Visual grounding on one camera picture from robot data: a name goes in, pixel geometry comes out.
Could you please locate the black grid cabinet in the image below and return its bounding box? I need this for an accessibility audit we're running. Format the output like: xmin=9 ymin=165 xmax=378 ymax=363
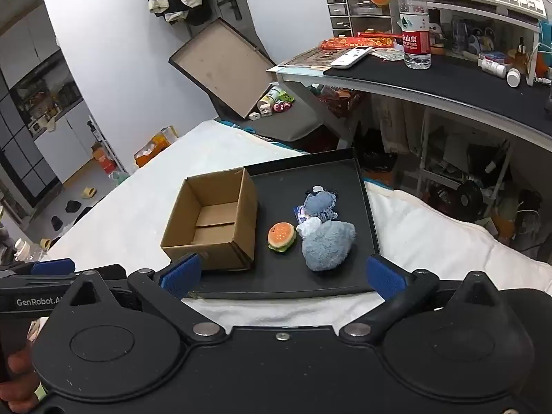
xmin=0 ymin=71 xmax=61 ymax=213

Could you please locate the black shallow tray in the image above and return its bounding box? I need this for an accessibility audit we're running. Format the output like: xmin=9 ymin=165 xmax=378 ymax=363
xmin=190 ymin=147 xmax=381 ymax=300

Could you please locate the orange carton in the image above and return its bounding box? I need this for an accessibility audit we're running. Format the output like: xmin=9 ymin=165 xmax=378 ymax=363
xmin=92 ymin=141 xmax=116 ymax=172

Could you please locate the red plastic basket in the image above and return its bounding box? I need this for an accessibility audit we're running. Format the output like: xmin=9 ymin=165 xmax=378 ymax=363
xmin=318 ymin=87 xmax=364 ymax=118

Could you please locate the beige tote bag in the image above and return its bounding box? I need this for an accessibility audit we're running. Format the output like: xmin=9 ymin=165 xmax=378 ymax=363
xmin=378 ymin=95 xmax=428 ymax=154

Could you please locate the person's left hand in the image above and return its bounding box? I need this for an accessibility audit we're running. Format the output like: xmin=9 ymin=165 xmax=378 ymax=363
xmin=6 ymin=345 xmax=44 ymax=414

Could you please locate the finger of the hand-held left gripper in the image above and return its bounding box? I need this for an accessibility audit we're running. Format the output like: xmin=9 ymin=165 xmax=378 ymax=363
xmin=0 ymin=258 xmax=77 ymax=286

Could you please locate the brown patterned mat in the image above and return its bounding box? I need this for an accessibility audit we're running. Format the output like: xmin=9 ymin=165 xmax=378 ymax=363
xmin=277 ymin=47 xmax=351 ymax=70

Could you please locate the blue fluffy plush toy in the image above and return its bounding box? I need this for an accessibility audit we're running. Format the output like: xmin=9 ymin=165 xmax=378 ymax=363
xmin=301 ymin=220 xmax=358 ymax=272

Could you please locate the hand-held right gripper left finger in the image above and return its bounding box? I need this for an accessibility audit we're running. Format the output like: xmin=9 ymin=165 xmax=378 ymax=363
xmin=65 ymin=254 xmax=227 ymax=346

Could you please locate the white cabinet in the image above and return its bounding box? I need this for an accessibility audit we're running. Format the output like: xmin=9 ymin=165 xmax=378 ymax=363
xmin=33 ymin=102 xmax=109 ymax=184

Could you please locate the grey padded bench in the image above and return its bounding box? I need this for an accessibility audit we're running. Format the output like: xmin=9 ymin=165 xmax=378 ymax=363
xmin=220 ymin=84 xmax=325 ymax=144

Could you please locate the denim plush toy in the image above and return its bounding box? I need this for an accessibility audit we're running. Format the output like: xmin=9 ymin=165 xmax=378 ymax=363
xmin=301 ymin=190 xmax=339 ymax=223

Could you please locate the white green jar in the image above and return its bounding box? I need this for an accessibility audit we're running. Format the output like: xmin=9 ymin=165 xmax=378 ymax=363
xmin=261 ymin=86 xmax=289 ymax=107

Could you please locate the clear water bottle red label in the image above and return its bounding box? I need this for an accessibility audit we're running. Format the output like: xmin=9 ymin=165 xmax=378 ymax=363
xmin=397 ymin=0 xmax=432 ymax=70

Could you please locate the amber dropper bottle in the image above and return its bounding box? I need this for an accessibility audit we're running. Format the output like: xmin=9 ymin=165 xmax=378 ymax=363
xmin=514 ymin=38 xmax=529 ymax=75

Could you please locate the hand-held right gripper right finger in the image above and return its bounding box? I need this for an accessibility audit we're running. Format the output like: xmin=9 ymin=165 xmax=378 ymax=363
xmin=340 ymin=254 xmax=508 ymax=346

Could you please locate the white desk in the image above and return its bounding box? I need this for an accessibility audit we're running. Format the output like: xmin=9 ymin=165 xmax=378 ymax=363
xmin=266 ymin=50 xmax=552 ymax=152

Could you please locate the white remote control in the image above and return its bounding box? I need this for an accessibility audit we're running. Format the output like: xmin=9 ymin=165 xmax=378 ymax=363
xmin=330 ymin=46 xmax=374 ymax=70

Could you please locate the white desk riser shelf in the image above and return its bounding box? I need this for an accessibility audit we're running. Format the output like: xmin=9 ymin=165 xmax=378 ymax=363
xmin=425 ymin=0 xmax=543 ymax=88

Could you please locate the brown framed board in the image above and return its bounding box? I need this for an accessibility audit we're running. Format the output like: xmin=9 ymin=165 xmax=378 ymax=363
xmin=168 ymin=17 xmax=277 ymax=120

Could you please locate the white paper bundle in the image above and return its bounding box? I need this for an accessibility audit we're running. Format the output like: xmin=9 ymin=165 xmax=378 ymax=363
xmin=297 ymin=217 xmax=322 ymax=239

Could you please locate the small black fan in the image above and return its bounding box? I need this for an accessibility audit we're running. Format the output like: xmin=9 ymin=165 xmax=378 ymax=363
xmin=456 ymin=179 xmax=486 ymax=220

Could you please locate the red patterned packet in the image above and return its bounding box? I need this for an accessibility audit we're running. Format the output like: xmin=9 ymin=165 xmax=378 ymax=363
xmin=319 ymin=36 xmax=396 ymax=51

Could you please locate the black door handle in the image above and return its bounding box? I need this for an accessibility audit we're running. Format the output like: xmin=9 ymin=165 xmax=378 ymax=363
xmin=218 ymin=0 xmax=243 ymax=21

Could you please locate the black desk mat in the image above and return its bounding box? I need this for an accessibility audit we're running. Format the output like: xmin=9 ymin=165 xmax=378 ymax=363
xmin=323 ymin=50 xmax=552 ymax=152

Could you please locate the grey drawer organiser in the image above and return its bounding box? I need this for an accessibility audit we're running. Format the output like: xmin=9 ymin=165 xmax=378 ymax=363
xmin=325 ymin=0 xmax=401 ymax=38

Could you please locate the clear plastic bottle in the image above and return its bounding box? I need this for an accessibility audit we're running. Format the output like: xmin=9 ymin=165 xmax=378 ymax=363
xmin=13 ymin=239 xmax=45 ymax=265

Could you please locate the hamburger plush toy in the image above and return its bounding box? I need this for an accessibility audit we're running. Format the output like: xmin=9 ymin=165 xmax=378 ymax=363
xmin=267 ymin=222 xmax=297 ymax=254

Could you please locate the white metal rack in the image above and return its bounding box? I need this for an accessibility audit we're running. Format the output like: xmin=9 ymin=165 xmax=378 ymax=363
xmin=415 ymin=108 xmax=515 ymax=227

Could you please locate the brown cardboard box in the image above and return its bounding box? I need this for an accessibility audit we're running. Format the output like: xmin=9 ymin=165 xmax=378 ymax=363
xmin=160 ymin=167 xmax=259 ymax=272

